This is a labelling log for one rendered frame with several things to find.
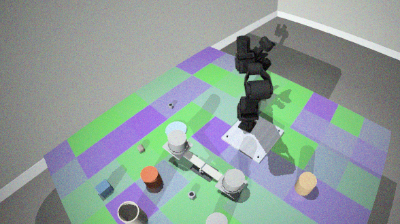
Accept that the blue cube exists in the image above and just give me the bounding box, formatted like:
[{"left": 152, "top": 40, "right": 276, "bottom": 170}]
[{"left": 95, "top": 179, "right": 114, "bottom": 198}]

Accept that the orange cylinder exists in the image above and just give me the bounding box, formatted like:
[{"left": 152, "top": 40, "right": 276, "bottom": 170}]
[{"left": 140, "top": 166, "right": 162, "bottom": 189}]

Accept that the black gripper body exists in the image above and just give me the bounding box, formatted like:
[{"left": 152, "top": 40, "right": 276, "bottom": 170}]
[{"left": 250, "top": 36, "right": 273, "bottom": 61}]

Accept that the tan cylinder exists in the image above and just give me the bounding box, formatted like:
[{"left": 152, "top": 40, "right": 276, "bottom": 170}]
[{"left": 295, "top": 172, "right": 317, "bottom": 196}]

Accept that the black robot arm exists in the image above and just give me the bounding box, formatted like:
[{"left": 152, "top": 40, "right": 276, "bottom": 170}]
[{"left": 235, "top": 35, "right": 273, "bottom": 133}]

